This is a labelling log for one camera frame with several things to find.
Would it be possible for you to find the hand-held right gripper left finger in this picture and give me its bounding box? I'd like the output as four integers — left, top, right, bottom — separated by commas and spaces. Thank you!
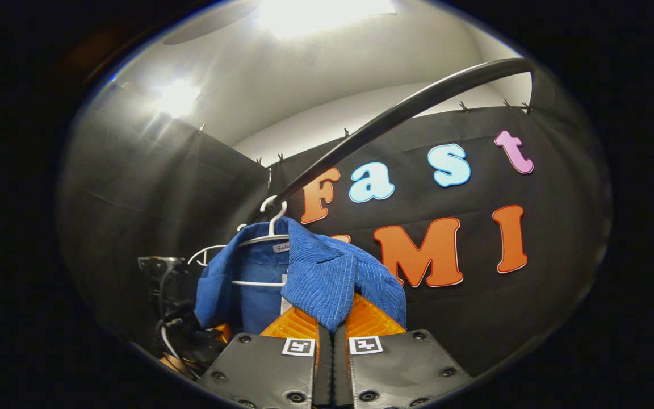
198, 306, 333, 409

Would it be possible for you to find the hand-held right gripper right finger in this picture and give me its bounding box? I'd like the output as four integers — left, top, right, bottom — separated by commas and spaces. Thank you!
333, 293, 472, 409

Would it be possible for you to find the blue corduroy jacket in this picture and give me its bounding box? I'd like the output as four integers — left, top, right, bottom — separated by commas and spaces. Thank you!
194, 217, 407, 336

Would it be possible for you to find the white clothes hanger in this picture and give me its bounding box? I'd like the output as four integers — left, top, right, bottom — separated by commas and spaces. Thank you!
188, 196, 291, 287

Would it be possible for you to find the black clothes rack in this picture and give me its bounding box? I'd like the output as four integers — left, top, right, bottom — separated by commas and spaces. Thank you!
248, 58, 535, 225

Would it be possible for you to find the black backdrop cloth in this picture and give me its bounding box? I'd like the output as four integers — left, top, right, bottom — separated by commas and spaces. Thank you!
267, 74, 611, 378
57, 85, 274, 353

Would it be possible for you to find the ceiling light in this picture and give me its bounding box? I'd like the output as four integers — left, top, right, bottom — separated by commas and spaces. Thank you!
156, 78, 203, 119

